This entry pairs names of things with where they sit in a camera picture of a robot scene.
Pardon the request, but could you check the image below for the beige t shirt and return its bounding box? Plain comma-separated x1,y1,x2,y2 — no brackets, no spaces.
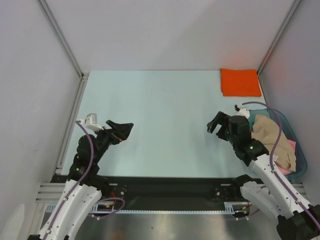
250,116,298,172

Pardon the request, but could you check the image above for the pink t shirt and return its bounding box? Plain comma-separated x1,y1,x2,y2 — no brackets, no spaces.
273,140,297,176

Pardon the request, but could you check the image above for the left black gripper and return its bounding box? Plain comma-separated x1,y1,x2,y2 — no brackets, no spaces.
92,119,133,163

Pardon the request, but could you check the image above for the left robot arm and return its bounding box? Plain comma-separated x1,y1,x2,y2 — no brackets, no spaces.
28,113,134,240

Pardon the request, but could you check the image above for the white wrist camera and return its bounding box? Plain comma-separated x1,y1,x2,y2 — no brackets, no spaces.
234,104,250,119
80,113,103,132

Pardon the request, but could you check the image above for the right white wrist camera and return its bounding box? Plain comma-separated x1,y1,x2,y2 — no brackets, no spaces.
234,104,250,119

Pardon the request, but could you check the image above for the teal plastic basin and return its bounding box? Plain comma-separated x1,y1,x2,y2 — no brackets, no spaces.
248,108,308,181

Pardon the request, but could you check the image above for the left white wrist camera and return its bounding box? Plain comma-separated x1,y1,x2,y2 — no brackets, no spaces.
80,113,103,132

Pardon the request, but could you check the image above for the aluminium front rail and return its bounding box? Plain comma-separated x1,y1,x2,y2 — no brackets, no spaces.
35,183,307,203

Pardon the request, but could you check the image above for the right aluminium corner post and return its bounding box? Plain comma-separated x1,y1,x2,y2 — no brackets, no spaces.
257,0,302,76

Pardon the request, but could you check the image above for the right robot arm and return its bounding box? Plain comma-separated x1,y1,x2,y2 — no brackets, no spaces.
207,111,320,240

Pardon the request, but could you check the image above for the left aluminium corner post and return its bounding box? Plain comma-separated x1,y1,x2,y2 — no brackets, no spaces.
36,0,84,79

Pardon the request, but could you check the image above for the white slotted cable duct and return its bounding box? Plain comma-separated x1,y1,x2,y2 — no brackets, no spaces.
46,201,251,215

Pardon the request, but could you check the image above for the aluminium corner post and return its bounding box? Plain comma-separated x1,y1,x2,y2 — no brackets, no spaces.
36,0,84,79
257,0,302,76

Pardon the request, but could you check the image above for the folded orange t shirt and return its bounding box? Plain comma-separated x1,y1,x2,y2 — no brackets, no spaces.
220,68,262,97

